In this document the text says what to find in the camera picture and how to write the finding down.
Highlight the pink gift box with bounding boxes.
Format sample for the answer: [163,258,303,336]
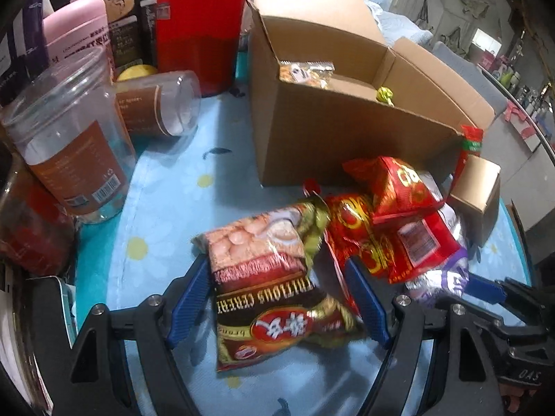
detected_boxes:
[504,99,539,153]

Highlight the large cardboard box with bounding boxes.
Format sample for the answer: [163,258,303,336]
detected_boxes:
[245,0,497,188]

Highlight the brown cereal snack packet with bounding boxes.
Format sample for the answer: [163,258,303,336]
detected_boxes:
[192,201,365,372]

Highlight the clear jar brown label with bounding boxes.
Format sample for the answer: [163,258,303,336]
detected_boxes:
[113,70,203,139]
[0,45,138,225]

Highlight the dark jar red label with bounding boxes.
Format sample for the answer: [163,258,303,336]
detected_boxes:
[0,156,79,276]

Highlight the small cardboard box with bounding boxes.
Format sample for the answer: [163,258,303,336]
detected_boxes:
[449,155,502,249]

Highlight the purple silver snack packet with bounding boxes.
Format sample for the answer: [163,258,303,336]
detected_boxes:
[405,203,471,303]

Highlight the red plastic canister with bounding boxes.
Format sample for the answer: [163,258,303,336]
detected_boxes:
[156,0,248,97]

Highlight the clear nut snack packet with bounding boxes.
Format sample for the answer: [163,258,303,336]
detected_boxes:
[279,60,336,90]

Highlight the red green snack packet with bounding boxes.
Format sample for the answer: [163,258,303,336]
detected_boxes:
[453,125,485,183]

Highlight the grey leaf pattern cushion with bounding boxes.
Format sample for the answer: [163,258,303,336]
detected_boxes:
[414,39,509,115]

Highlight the pink plastic canister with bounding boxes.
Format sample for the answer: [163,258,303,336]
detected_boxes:
[42,0,116,71]

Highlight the red snack packet white label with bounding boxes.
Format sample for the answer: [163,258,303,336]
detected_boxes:
[373,214,462,285]

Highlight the blue floral tablecloth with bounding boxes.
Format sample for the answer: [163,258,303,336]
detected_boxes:
[71,54,534,416]

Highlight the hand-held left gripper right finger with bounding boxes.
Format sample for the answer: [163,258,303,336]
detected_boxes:
[344,257,504,416]

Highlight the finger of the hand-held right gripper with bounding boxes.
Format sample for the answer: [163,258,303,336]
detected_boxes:
[466,272,553,313]

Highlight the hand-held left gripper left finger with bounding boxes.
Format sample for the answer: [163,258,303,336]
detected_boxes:
[69,258,213,416]

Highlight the dark purple bag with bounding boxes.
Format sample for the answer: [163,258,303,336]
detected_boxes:
[0,0,50,105]

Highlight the red snack packet gold circles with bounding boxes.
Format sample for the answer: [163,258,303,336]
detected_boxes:
[304,179,391,318]

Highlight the black printed bag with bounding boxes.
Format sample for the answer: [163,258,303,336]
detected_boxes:
[89,0,159,74]

